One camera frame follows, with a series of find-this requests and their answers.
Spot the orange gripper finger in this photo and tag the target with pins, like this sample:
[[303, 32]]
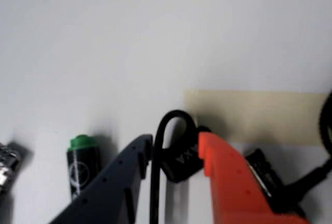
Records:
[[230, 182]]

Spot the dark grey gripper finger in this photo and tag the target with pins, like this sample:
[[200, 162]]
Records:
[[109, 190]]

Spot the black marker with green cap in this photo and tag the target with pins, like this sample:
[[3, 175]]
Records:
[[83, 164]]

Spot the small black silver cylinder torch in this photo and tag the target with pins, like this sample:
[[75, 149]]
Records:
[[267, 172]]

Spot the long beige masking tape strip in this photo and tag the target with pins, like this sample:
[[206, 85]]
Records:
[[259, 115]]

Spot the silver metal wristwatch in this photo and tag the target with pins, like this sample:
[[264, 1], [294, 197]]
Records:
[[5, 167]]

